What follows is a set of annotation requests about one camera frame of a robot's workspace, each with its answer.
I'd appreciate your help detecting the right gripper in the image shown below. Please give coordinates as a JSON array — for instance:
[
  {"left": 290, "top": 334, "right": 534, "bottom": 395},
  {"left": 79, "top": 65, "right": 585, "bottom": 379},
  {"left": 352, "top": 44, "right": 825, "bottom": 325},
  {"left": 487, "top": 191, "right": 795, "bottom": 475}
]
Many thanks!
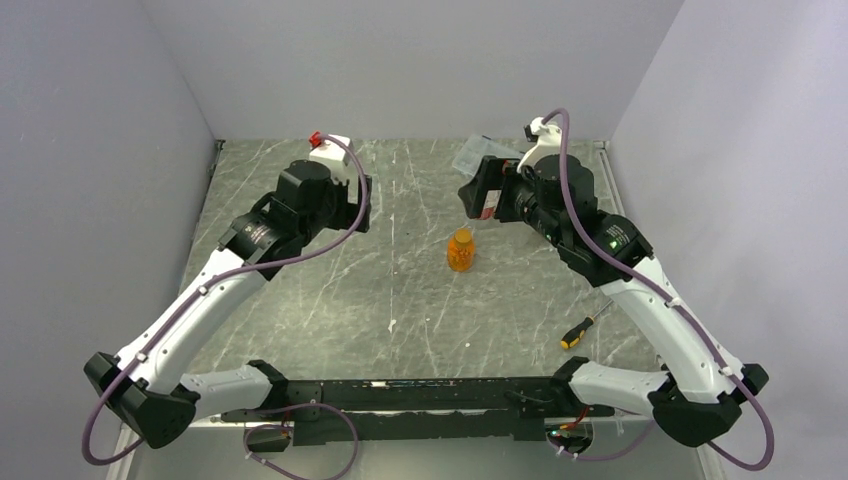
[{"left": 459, "top": 154, "right": 567, "bottom": 248}]

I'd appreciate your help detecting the small clear orange bottle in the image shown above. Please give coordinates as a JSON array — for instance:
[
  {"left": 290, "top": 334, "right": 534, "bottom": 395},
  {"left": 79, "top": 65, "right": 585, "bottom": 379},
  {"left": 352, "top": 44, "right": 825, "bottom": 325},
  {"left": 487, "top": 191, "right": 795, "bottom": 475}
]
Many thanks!
[{"left": 447, "top": 233, "right": 475, "bottom": 272}]

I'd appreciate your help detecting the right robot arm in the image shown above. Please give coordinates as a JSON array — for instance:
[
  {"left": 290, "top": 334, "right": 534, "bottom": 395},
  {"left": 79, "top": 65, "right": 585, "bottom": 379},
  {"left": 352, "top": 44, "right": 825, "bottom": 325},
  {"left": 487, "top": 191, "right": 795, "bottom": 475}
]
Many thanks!
[{"left": 458, "top": 155, "right": 768, "bottom": 447}]

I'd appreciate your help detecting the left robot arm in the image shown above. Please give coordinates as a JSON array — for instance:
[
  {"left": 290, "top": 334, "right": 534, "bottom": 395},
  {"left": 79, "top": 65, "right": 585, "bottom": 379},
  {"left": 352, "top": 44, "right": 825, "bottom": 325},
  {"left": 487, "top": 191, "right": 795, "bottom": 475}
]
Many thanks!
[{"left": 84, "top": 159, "right": 372, "bottom": 449}]

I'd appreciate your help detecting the clear plastic organizer box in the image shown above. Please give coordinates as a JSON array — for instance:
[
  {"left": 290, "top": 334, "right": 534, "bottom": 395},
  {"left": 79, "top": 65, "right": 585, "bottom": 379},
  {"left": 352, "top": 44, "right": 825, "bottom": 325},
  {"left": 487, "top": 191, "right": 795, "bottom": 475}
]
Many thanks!
[{"left": 452, "top": 135, "right": 523, "bottom": 177}]

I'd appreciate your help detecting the black yellow screwdriver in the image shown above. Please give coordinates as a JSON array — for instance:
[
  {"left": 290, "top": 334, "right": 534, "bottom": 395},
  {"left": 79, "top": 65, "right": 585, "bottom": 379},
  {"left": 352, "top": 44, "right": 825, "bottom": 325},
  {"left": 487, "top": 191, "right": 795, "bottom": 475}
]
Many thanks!
[{"left": 560, "top": 300, "right": 613, "bottom": 350}]

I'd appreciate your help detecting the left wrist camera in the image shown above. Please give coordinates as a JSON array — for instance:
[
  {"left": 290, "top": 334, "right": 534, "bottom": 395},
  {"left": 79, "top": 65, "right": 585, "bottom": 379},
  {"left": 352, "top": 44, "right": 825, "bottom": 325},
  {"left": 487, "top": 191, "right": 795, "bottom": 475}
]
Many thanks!
[{"left": 308, "top": 132, "right": 356, "bottom": 185}]

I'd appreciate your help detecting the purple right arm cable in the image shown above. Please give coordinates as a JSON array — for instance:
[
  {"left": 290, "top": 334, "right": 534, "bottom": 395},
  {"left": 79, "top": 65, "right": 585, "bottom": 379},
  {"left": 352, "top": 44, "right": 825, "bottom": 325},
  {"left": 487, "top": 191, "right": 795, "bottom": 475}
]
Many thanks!
[{"left": 539, "top": 107, "right": 776, "bottom": 473}]

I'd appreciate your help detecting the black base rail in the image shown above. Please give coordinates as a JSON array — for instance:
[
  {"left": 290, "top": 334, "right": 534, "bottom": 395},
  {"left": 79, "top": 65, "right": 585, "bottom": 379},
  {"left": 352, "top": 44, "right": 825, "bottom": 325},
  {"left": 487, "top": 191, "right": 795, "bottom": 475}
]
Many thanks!
[{"left": 222, "top": 376, "right": 614, "bottom": 446}]

